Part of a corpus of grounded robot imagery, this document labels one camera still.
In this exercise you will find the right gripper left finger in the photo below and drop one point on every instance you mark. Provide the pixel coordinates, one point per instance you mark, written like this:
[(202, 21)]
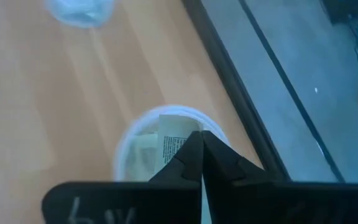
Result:
[(135, 202)]

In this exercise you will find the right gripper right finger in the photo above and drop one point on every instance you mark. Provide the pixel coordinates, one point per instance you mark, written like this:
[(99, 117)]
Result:
[(275, 202)]

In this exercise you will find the pale green stevia packet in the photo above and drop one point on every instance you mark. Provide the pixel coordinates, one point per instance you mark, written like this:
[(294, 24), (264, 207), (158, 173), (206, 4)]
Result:
[(172, 127), (146, 155)]

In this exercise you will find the clear plastic cup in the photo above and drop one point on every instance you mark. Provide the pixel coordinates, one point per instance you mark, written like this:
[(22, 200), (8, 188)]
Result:
[(79, 12), (123, 149)]

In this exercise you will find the black floor equipment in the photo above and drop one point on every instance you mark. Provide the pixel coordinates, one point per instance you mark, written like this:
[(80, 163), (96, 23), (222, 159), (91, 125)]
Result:
[(350, 9)]

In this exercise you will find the black aluminium table frame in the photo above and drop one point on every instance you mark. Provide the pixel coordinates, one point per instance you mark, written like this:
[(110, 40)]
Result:
[(231, 81)]

